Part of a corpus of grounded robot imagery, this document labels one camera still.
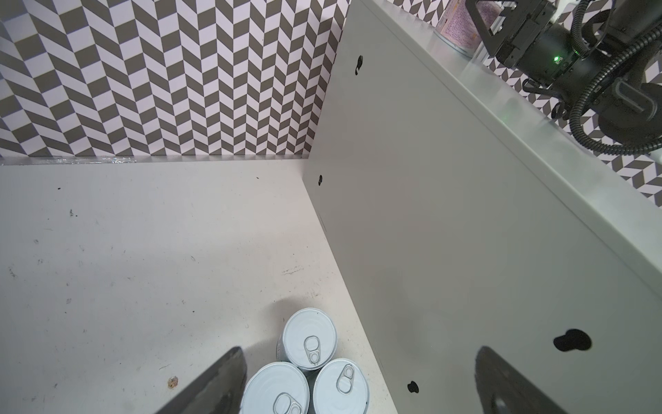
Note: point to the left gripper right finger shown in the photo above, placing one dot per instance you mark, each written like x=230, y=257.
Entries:
x=502, y=389

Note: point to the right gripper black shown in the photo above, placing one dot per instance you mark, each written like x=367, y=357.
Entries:
x=527, y=36

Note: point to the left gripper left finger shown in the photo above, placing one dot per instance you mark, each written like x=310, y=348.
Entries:
x=218, y=390

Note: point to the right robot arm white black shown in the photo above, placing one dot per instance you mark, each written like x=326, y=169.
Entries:
x=595, y=69

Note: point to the can middle left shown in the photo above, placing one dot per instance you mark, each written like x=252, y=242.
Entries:
x=279, y=387

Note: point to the can teal label back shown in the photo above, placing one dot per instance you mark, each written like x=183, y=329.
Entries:
x=309, y=340

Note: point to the can teal label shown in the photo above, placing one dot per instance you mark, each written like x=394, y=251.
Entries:
x=309, y=340
x=340, y=387

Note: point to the can teal label right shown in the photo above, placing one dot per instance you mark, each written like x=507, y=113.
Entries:
x=340, y=387

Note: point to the grey metal cabinet box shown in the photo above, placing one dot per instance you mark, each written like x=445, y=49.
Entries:
x=461, y=219

